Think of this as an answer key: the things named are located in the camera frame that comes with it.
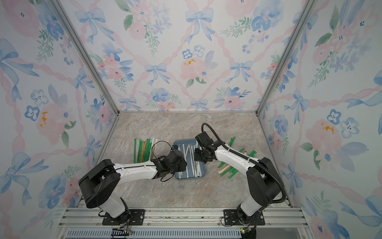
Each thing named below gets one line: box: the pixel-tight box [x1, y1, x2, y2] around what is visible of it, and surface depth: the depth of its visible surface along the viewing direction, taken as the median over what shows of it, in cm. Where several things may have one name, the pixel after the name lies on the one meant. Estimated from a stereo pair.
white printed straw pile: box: [150, 137, 157, 160], surface depth 100 cm
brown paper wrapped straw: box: [140, 141, 147, 163], surface depth 100 cm
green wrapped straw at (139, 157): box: [137, 139, 144, 164], surface depth 100 cm
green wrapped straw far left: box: [133, 138, 137, 164], surface depth 100 cm
